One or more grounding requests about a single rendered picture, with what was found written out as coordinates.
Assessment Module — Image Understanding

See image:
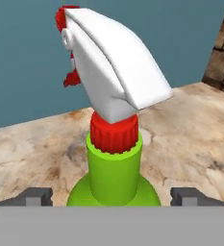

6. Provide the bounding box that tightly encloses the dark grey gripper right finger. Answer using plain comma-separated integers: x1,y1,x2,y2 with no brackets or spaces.
169,186,224,208

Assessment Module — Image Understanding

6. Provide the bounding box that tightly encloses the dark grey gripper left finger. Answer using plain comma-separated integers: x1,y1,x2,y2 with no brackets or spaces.
0,187,54,208

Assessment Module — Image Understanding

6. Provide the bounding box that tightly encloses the green spray bottle white nozzle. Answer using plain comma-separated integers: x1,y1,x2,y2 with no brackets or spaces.
55,5,174,208

